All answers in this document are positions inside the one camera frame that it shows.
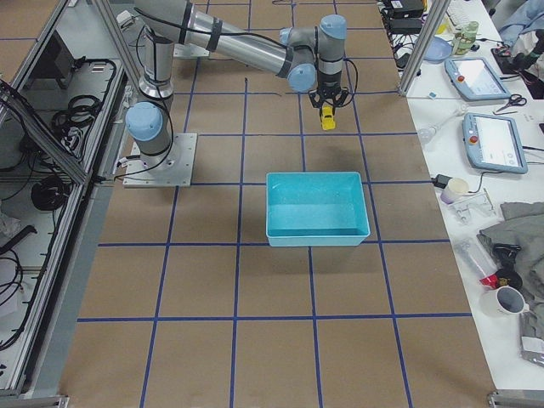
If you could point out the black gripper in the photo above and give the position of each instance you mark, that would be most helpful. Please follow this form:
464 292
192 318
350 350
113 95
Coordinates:
326 87

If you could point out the yellow toy beetle car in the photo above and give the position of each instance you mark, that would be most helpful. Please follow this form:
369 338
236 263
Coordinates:
328 122

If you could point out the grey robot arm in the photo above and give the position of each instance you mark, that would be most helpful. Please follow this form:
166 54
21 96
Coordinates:
309 58

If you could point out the turquoise plastic storage bin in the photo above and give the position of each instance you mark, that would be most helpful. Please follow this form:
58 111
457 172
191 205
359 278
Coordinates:
315 209

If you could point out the blue plastic plate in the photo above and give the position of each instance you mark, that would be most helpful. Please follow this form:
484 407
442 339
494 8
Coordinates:
438 50

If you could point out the black power adapter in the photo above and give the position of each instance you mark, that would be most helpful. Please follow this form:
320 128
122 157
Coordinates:
440 181

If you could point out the far teach pendant tablet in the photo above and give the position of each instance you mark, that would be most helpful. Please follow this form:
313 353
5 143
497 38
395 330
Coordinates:
475 80

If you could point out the teach pendant tablet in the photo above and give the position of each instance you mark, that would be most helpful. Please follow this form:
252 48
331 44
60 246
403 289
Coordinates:
475 80
493 143

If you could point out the green tape rolls stack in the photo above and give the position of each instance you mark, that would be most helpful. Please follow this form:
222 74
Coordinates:
465 38

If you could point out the cream paper cup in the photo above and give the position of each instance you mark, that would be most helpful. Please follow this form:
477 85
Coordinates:
455 189

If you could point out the near teach pendant tablet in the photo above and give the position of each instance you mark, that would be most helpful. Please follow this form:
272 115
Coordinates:
493 143

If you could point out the grey cloth pile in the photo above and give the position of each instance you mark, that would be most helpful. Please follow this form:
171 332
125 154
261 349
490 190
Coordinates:
522 227

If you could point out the white mug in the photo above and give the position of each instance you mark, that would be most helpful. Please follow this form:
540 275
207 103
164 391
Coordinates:
503 301

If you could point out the aluminium frame post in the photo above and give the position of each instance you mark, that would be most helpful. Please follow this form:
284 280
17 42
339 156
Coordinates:
435 16

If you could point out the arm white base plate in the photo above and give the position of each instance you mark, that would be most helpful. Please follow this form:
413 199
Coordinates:
189 52
153 172

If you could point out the black handled scissors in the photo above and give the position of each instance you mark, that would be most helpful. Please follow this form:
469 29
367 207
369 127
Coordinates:
515 99

